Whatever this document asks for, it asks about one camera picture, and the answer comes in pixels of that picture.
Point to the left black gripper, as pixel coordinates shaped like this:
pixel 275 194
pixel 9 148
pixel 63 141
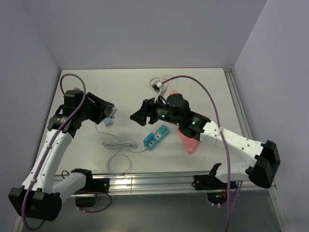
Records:
pixel 99 106

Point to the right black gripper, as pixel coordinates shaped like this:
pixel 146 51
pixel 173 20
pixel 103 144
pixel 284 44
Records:
pixel 140 116

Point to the light blue USB charger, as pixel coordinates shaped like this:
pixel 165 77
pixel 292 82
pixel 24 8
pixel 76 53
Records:
pixel 108 121

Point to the blue square plug adapter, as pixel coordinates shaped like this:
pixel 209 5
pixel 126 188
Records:
pixel 148 138

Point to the teal power strip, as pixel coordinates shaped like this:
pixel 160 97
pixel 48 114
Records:
pixel 159 134

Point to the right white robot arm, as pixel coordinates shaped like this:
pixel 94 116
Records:
pixel 260 161

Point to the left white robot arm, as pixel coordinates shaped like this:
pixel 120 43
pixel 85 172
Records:
pixel 39 197

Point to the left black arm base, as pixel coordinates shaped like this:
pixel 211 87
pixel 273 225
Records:
pixel 97 185

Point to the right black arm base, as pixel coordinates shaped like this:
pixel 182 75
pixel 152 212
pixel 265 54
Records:
pixel 210 182

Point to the pink USB charger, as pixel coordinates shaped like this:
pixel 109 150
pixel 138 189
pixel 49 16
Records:
pixel 173 92

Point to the pink triangular power strip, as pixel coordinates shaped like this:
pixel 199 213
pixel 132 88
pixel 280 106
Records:
pixel 190 144

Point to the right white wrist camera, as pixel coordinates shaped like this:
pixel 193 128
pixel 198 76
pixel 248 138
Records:
pixel 159 88

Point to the aluminium rail frame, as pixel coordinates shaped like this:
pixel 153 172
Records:
pixel 117 152

